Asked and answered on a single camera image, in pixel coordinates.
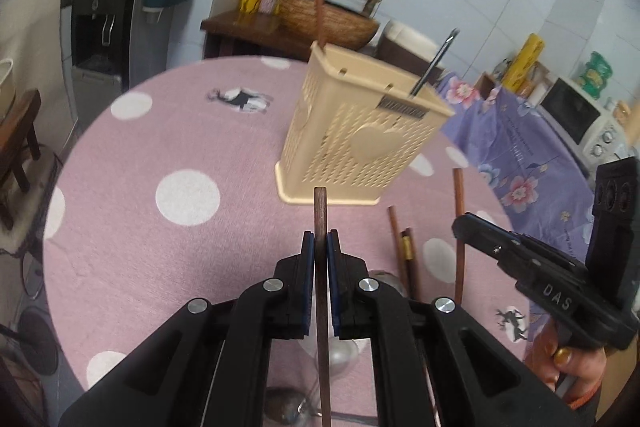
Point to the woven basin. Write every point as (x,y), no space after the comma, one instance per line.
(335,19)

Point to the black floor fan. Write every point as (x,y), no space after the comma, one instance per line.
(35,337)

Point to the yellow packet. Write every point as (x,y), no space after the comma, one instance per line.
(525,62)

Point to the green packet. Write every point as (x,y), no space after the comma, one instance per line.
(595,74)

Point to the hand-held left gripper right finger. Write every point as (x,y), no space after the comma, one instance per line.
(333,267)

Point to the yellow cup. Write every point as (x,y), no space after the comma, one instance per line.
(251,1)

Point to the purple floral cloth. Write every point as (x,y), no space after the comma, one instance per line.
(525,157)

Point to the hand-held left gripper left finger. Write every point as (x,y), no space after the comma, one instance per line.
(308,267)

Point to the person's right hand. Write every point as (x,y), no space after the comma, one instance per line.
(555,357)

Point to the brown wooden chopstick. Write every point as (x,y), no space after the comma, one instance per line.
(318,2)
(320,217)
(459,227)
(397,242)

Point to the beige perforated utensil holder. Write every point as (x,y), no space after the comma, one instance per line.
(350,132)

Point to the white microwave oven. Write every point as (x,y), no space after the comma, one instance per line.
(580,117)

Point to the wooden stool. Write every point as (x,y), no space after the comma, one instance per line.
(17,142)

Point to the water dispenser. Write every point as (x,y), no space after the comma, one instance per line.
(100,27)

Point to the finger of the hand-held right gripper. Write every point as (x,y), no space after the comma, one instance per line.
(482,234)

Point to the dark chopstick with gold band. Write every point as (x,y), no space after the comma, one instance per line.
(411,257)

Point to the metal spoon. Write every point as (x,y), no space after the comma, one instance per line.
(342,357)

